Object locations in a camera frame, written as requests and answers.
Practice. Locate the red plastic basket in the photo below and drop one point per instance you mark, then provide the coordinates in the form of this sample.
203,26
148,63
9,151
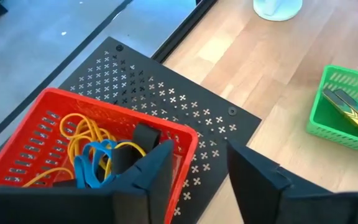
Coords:
20,124

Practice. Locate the black mesh shelf riser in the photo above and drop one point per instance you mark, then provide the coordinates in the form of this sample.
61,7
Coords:
166,81

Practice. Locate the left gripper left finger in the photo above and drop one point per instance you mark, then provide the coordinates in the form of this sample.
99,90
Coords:
154,186

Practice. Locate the yellow rubber band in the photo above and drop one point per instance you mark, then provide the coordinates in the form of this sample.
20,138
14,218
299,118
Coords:
73,114
129,143
47,171

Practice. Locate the yellow green crayon box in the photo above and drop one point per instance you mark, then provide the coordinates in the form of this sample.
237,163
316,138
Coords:
350,113

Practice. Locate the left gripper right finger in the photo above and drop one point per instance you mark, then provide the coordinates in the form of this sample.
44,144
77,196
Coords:
259,193

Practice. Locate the blue rubber band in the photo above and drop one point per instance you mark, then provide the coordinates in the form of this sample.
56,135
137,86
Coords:
79,169
106,143

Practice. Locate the black aluminium table frame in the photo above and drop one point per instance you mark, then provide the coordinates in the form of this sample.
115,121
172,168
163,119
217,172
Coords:
185,29

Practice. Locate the green plastic basket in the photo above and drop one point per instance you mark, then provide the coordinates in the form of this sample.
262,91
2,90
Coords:
325,121

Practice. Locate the white cylinder with black rim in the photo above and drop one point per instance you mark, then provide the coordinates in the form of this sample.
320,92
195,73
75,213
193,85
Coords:
277,9

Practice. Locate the black binder clip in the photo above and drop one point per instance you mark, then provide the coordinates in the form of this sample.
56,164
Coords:
123,158
146,137

